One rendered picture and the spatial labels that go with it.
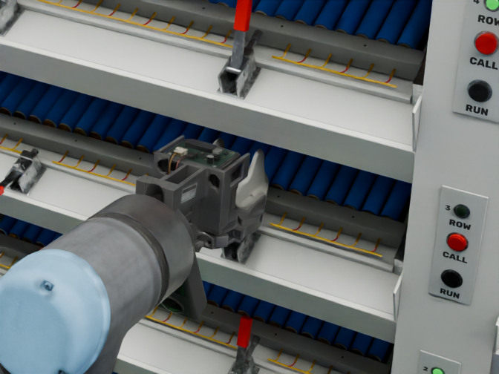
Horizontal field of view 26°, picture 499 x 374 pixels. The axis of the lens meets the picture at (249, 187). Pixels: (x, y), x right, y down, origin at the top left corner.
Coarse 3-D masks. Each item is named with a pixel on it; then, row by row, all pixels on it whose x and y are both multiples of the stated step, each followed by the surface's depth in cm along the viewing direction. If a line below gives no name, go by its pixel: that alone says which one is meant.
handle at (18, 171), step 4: (16, 168) 118; (20, 168) 118; (16, 172) 119; (20, 172) 119; (8, 176) 118; (12, 176) 118; (16, 176) 118; (20, 176) 118; (4, 180) 117; (8, 180) 117; (12, 180) 117; (0, 184) 117; (4, 184) 117; (8, 184) 117; (0, 188) 115; (4, 188) 116; (0, 192) 116
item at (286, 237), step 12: (12, 156) 123; (60, 168) 120; (72, 168) 120; (96, 180) 119; (108, 180) 118; (132, 192) 117; (264, 228) 112; (288, 240) 111; (300, 240) 110; (324, 252) 109; (336, 252) 108; (348, 252) 108; (372, 264) 107; (384, 264) 107
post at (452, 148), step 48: (432, 48) 86; (432, 96) 88; (432, 144) 90; (480, 144) 88; (432, 192) 93; (480, 192) 91; (432, 240) 96; (480, 288) 97; (432, 336) 102; (480, 336) 100
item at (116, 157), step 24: (0, 120) 124; (24, 120) 123; (0, 144) 123; (48, 144) 122; (72, 144) 120; (96, 144) 119; (120, 168) 119; (144, 168) 117; (288, 192) 112; (288, 216) 112; (312, 216) 110; (336, 216) 109; (360, 216) 109; (384, 240) 108
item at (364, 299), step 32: (0, 160) 123; (64, 160) 122; (32, 192) 119; (64, 192) 119; (96, 192) 118; (128, 192) 118; (64, 224) 119; (288, 224) 112; (256, 256) 110; (288, 256) 110; (320, 256) 109; (384, 256) 108; (256, 288) 111; (288, 288) 108; (320, 288) 107; (352, 288) 106; (384, 288) 106; (352, 320) 107; (384, 320) 104
